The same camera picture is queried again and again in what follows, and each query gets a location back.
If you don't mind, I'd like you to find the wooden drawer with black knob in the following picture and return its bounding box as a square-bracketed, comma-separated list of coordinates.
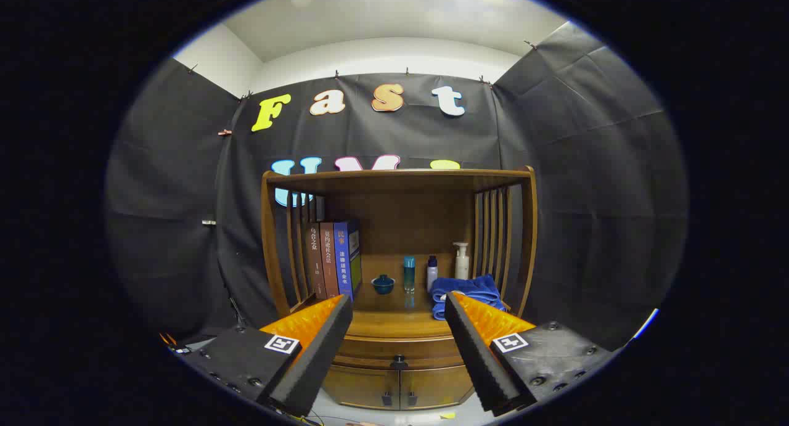
[333, 335, 469, 371]

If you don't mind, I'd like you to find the reddish brown book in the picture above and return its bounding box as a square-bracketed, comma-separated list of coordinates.
[319, 223, 341, 298]

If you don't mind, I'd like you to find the thick blue book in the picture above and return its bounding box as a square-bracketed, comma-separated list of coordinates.
[333, 219, 363, 302]

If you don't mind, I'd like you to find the wooden countertop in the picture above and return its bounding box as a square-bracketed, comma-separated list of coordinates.
[296, 284, 512, 339]

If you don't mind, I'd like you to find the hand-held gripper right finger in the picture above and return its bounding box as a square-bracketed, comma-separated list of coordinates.
[444, 290, 617, 417]

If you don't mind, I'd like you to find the dark brown book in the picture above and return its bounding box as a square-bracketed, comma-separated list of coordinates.
[306, 227, 327, 300]

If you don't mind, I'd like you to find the wooden cabinet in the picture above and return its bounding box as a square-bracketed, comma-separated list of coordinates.
[260, 165, 538, 411]

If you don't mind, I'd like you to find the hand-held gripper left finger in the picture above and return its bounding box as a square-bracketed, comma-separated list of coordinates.
[182, 293, 354, 417]

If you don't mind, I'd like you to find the folded blue towel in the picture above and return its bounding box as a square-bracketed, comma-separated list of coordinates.
[430, 274, 507, 321]

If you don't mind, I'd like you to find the wooden cabinet door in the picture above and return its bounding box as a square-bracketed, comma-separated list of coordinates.
[322, 366, 400, 409]
[401, 366, 475, 409]

